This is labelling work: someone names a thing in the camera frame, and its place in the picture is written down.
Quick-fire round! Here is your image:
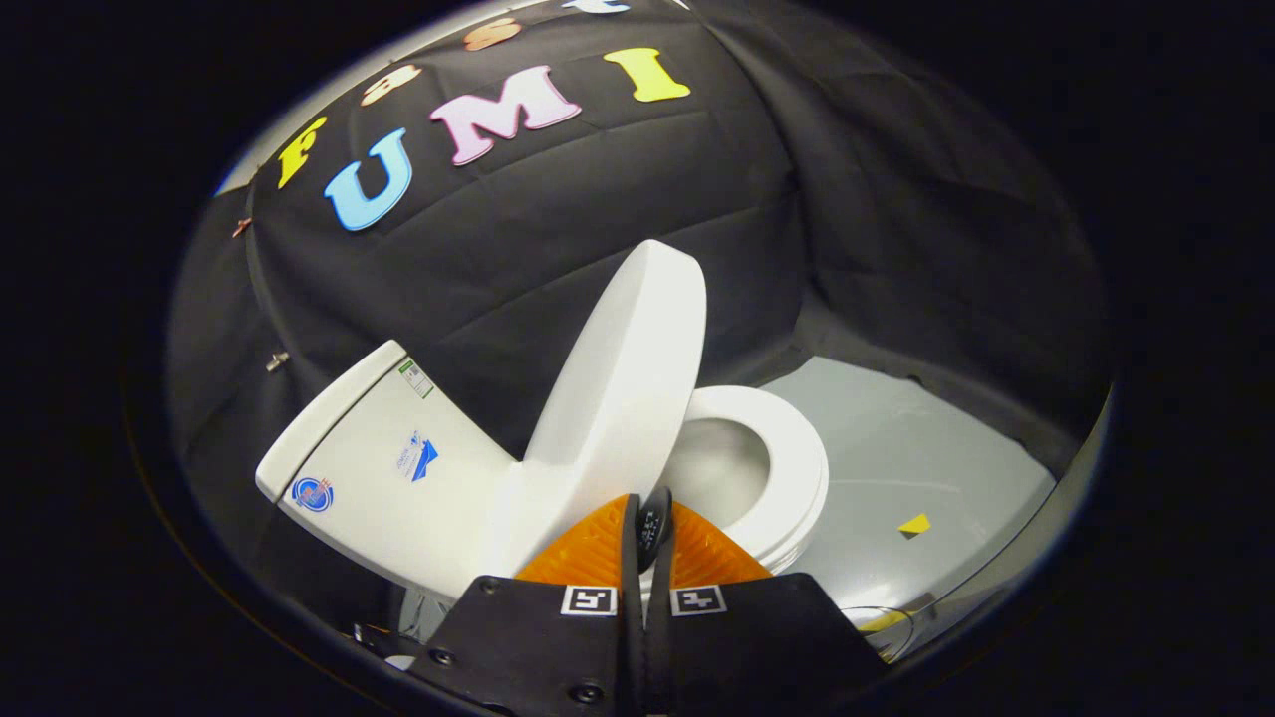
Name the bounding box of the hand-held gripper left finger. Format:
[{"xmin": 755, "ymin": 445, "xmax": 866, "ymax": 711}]
[{"xmin": 408, "ymin": 490, "xmax": 648, "ymax": 717}]

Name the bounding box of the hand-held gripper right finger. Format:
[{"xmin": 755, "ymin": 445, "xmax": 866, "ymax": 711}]
[{"xmin": 645, "ymin": 486, "xmax": 893, "ymax": 717}]

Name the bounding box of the white toilet lid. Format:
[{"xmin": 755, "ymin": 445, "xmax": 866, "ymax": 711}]
[{"xmin": 486, "ymin": 239, "xmax": 709, "ymax": 581}]

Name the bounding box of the white toilet with tank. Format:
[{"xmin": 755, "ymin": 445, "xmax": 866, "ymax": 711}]
[{"xmin": 255, "ymin": 339, "xmax": 831, "ymax": 600}]

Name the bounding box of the black backdrop cloth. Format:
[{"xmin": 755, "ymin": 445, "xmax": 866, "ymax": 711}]
[{"xmin": 167, "ymin": 0, "xmax": 1112, "ymax": 638}]

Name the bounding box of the black floor cable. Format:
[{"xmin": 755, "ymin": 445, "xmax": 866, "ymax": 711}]
[{"xmin": 840, "ymin": 603, "xmax": 915, "ymax": 665}]

